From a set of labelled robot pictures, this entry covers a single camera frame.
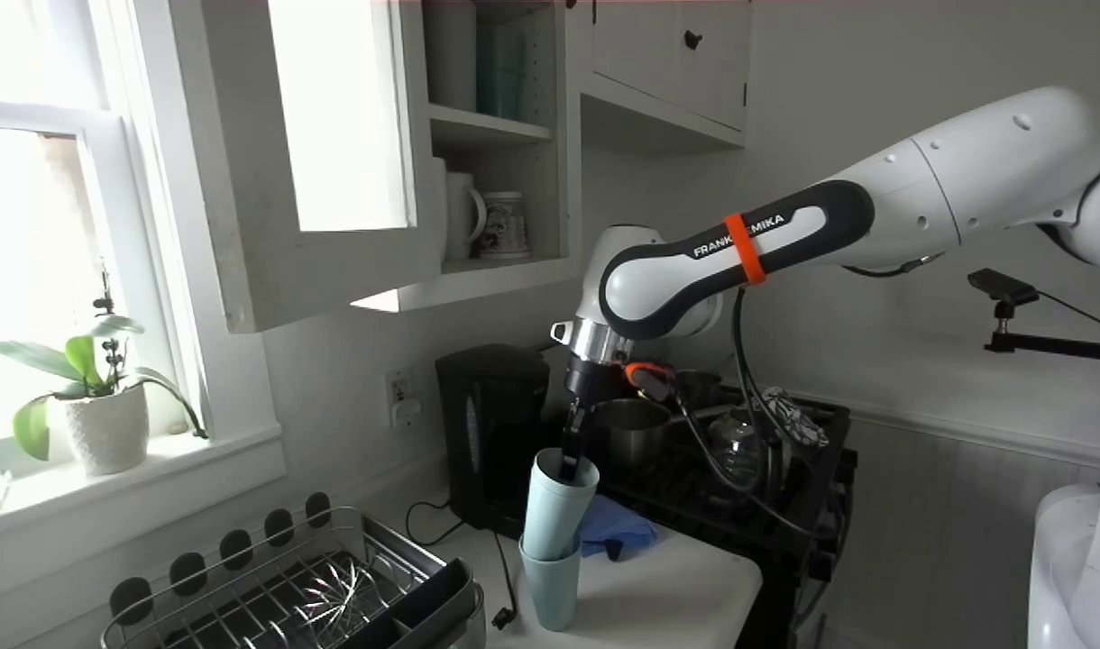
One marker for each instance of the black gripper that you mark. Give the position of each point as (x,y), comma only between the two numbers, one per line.
(579,397)

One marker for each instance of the blue cup front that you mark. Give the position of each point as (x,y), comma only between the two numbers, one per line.
(558,503)

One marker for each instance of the blue cup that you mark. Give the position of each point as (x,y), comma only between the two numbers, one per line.
(558,503)
(552,587)

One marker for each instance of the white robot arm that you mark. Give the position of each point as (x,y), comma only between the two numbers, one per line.
(1029,160)

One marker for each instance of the white mug on shelf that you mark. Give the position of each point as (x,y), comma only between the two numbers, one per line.
(460,209)

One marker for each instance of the patterned kitchen towel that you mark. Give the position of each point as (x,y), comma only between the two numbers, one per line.
(794,418)

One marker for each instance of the white upper cabinet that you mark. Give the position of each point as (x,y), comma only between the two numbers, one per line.
(314,129)

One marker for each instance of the steel saucepan back left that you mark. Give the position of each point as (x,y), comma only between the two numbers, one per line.
(633,435)

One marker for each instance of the black coffee maker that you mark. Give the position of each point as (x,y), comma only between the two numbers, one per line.
(492,418)

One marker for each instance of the patterned ceramic mug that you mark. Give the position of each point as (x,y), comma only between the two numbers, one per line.
(501,237)

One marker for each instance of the blue cleaning cloth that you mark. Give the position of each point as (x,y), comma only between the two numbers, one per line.
(613,533)

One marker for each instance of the glass coffee carafe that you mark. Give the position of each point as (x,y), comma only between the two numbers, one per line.
(752,452)

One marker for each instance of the stainless steel stove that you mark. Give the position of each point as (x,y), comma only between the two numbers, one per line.
(794,535)

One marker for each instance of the dish drying rack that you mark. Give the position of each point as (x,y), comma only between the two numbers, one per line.
(300,577)

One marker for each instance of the potted green plant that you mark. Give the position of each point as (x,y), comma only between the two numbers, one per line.
(103,406)

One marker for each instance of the wall power outlet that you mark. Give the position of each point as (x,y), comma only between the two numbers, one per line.
(397,400)

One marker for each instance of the black camera stand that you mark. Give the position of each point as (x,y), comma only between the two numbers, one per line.
(1020,322)

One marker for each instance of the window frame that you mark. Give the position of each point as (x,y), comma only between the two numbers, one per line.
(78,213)

